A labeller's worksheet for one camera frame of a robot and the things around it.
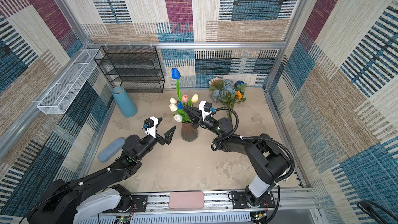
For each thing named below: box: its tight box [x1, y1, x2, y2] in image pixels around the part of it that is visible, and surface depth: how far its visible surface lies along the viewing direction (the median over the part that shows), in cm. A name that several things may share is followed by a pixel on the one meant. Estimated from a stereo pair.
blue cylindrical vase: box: [111, 86, 138, 118], surface depth 96 cm
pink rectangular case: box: [168, 191, 205, 209], surface depth 76 cm
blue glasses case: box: [97, 136, 125, 163], surface depth 91 cm
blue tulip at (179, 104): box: [176, 100, 183, 110], surface depth 73 cm
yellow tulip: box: [191, 93, 199, 104], surface depth 77 cm
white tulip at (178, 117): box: [173, 114, 183, 122], surface depth 72 cm
